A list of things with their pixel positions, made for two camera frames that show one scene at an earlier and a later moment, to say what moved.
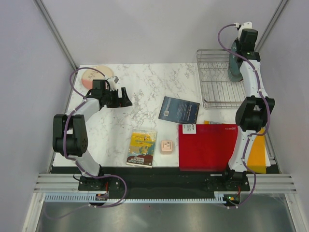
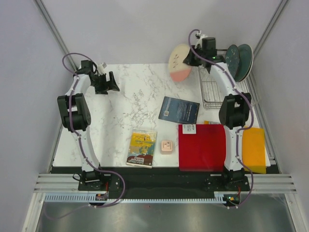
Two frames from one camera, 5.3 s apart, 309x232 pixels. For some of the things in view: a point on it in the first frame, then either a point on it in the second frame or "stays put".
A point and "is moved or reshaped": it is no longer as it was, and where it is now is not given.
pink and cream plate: [90, 75] is moved or reshaped
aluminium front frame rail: [265, 183] stays put
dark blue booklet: [178, 110] stays put
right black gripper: [237, 43] -> [189, 61]
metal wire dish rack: [218, 91] stays put
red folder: [209, 150] stays put
